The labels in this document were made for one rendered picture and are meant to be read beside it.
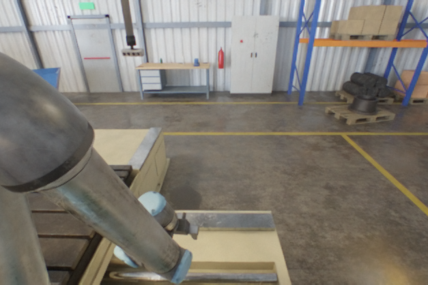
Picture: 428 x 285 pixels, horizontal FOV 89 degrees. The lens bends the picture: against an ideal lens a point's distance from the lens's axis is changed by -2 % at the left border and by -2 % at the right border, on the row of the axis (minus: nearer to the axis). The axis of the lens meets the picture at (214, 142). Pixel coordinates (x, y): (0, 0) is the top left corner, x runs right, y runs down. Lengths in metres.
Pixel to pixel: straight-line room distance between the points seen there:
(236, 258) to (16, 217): 1.18
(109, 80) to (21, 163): 7.64
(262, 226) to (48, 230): 1.20
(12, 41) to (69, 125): 9.10
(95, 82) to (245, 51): 4.72
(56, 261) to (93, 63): 7.10
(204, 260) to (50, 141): 1.25
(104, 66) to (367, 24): 7.11
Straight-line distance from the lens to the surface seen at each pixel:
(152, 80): 6.56
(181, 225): 0.92
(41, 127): 0.28
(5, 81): 0.29
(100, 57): 7.80
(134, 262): 0.76
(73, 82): 8.56
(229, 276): 1.39
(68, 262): 1.25
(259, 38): 6.54
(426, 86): 8.21
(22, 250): 0.49
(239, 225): 1.56
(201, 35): 7.08
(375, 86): 7.33
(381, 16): 6.87
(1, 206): 0.44
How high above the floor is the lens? 1.90
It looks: 28 degrees down
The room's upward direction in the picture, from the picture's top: straight up
